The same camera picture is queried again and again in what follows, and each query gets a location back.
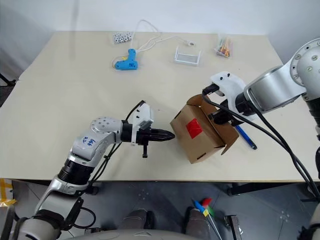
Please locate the brown cardboard box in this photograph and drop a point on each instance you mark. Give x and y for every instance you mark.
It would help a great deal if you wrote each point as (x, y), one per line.
(200, 148)

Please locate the colourful pinwheel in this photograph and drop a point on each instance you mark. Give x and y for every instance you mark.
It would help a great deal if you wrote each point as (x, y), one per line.
(205, 207)

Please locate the yellow floor tape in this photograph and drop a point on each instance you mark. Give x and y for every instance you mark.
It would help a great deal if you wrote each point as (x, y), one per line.
(6, 192)

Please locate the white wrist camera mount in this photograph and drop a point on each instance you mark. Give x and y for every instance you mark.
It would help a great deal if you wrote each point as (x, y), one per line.
(143, 113)
(232, 82)

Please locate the clear plastic tray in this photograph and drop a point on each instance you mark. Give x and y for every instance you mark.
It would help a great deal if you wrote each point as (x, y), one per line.
(186, 59)

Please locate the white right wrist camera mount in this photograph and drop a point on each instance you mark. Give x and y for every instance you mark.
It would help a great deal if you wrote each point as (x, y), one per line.
(232, 82)

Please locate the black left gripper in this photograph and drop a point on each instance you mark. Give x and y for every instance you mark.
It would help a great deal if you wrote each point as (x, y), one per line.
(143, 136)

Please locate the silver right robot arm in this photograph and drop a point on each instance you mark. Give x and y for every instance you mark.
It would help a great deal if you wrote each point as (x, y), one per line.
(275, 87)

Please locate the black table frame bar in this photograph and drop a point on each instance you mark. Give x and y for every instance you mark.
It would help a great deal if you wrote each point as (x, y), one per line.
(265, 188)

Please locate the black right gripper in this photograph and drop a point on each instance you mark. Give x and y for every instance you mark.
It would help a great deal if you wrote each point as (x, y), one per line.
(228, 118)

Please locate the blue glue gun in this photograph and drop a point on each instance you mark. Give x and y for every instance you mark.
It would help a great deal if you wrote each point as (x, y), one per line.
(126, 63)

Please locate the dark grey rounded shape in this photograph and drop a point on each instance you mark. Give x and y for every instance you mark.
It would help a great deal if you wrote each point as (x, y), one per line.
(198, 222)
(136, 220)

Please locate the red tape patch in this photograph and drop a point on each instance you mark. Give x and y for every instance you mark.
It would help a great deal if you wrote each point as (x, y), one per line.
(194, 128)

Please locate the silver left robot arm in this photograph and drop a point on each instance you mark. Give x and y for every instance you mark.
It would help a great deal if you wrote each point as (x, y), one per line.
(82, 147)

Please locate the bag of coloured pins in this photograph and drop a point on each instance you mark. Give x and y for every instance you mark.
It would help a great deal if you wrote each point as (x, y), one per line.
(224, 48)

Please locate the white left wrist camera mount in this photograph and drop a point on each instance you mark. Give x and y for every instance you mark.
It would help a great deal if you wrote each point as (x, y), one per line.
(143, 113)

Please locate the blue pen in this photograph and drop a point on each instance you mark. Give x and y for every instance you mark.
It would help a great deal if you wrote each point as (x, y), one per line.
(246, 138)

